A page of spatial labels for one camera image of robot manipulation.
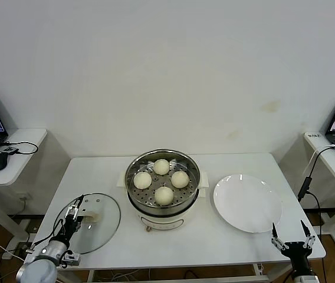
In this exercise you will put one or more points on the white wall socket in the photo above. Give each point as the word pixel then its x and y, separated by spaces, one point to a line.
pixel 23 196

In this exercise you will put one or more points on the white steamed baozi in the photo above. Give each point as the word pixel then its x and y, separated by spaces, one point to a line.
pixel 161 167
pixel 180 179
pixel 164 196
pixel 142 180

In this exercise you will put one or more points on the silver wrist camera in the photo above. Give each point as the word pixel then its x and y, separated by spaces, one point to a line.
pixel 304 279
pixel 70 258

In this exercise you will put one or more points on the white side table with mouse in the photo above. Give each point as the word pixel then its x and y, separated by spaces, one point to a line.
pixel 23 138

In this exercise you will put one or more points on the stainless steel steamer basket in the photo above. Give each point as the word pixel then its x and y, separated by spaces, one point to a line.
pixel 182 196

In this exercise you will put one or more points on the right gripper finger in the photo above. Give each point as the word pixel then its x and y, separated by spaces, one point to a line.
pixel 310 240
pixel 278 243

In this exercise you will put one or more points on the cream electric cooking pot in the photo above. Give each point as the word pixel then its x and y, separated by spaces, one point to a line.
pixel 161 222

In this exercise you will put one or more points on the glass pot lid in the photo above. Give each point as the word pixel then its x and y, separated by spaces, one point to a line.
pixel 105 224

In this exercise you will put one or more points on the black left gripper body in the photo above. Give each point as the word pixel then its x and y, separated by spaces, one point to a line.
pixel 70 228

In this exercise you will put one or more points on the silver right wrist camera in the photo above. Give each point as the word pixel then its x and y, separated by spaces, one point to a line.
pixel 304 279

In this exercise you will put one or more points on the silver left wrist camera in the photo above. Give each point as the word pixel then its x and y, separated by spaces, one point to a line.
pixel 70 258

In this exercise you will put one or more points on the white power strip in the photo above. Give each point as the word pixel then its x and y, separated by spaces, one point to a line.
pixel 8 255

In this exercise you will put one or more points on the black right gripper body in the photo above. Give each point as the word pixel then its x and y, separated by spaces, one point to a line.
pixel 298 250

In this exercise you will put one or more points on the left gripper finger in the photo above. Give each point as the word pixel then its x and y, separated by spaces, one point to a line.
pixel 69 212
pixel 77 214

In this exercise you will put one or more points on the white round plate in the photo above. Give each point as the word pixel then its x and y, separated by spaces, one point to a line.
pixel 247 203

